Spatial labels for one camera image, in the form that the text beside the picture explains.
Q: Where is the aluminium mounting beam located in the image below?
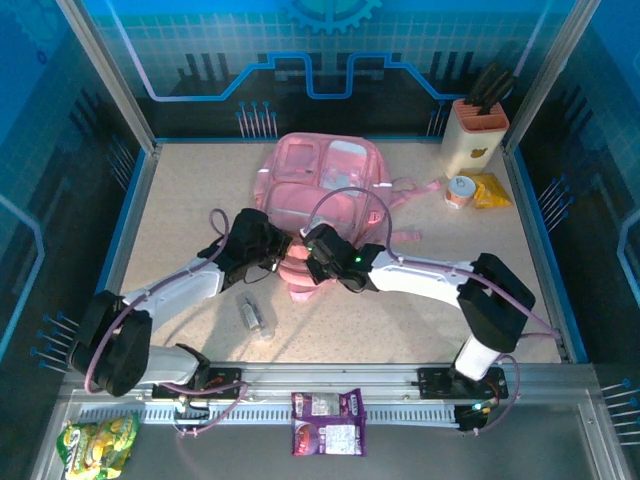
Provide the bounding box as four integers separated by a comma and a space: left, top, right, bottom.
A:
62, 360, 599, 407

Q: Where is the aluminium table side rail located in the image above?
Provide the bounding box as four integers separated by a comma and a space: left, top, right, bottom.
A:
82, 142, 161, 364
502, 144, 576, 364

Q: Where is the cream knife block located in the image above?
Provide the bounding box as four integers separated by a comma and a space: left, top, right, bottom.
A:
439, 98, 511, 179

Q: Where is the purple snack bag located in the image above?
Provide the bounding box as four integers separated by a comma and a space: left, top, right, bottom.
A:
291, 388, 368, 457

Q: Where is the small control board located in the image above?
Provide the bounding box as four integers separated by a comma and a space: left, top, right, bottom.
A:
172, 399, 211, 437
453, 398, 501, 434

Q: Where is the black handled knife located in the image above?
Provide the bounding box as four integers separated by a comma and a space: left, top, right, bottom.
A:
467, 60, 501, 107
474, 69, 514, 112
483, 79, 517, 117

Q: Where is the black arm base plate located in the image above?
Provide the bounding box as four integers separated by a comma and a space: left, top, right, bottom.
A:
151, 366, 245, 401
417, 366, 510, 401

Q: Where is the slotted grey cable duct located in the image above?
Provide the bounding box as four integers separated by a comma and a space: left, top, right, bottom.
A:
79, 402, 461, 427

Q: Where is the green yellow snack bag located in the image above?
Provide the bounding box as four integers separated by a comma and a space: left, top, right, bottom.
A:
55, 412, 140, 480

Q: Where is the aluminium frame post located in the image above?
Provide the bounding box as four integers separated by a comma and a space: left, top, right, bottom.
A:
53, 0, 162, 154
501, 0, 601, 156

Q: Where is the can with white lid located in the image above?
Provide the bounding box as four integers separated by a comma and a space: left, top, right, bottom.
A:
444, 175, 477, 210

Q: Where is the pink student backpack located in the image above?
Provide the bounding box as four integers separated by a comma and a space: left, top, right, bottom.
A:
253, 132, 441, 304

